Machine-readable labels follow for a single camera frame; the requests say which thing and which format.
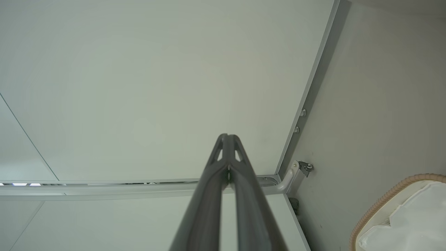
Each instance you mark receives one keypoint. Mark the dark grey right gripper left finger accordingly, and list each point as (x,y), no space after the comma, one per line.
(205,202)

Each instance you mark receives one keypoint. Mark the grey partition bottom rail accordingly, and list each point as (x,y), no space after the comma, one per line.
(310,75)

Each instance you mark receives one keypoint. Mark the white basket liner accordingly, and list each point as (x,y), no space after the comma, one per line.
(390,205)

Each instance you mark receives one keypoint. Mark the white garment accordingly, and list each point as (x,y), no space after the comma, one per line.
(418,226)

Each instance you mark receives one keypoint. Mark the woven tan laundry basket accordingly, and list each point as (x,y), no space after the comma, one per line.
(373,209)

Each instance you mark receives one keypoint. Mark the black caster wheel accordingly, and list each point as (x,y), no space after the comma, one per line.
(306,167)

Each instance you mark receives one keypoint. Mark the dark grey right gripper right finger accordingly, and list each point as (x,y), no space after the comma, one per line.
(251,209)

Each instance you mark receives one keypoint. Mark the grey partition foot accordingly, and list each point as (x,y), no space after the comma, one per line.
(289,177)

